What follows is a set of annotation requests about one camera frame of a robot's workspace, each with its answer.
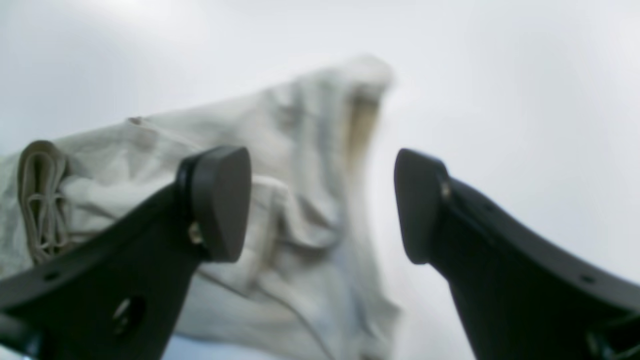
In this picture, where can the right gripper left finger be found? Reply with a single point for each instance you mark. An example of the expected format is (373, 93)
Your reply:
(119, 296)

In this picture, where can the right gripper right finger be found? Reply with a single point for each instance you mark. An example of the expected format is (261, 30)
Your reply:
(518, 296)

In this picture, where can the beige grey T-shirt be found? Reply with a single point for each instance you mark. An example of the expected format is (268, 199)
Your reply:
(306, 286)

